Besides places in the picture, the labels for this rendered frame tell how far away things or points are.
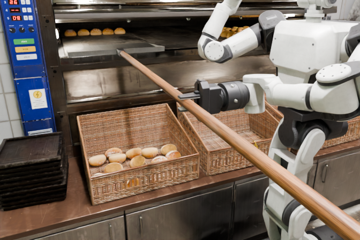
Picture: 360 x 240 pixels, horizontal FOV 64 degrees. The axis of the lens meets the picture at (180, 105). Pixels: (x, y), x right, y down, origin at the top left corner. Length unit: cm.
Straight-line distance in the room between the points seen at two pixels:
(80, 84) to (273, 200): 116
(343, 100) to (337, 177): 148
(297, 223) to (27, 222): 114
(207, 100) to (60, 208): 93
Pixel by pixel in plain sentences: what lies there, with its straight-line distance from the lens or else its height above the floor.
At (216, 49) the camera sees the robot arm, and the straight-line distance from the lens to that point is 117.
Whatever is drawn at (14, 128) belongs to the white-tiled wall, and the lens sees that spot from 181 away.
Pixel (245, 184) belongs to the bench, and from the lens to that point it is 171.
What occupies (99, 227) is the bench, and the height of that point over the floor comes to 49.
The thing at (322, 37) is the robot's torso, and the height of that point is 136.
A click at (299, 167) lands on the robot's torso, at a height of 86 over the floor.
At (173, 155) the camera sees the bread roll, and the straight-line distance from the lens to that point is 169.
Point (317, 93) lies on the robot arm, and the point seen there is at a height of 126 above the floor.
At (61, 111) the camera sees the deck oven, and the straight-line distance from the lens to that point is 177.
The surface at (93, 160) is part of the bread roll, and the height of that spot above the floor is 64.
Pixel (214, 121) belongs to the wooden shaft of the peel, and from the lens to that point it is 69.
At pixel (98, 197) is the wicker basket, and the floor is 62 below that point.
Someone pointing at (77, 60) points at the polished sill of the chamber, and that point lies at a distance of 170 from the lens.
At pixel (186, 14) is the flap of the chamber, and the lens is 166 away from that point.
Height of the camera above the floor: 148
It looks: 20 degrees down
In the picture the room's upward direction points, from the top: straight up
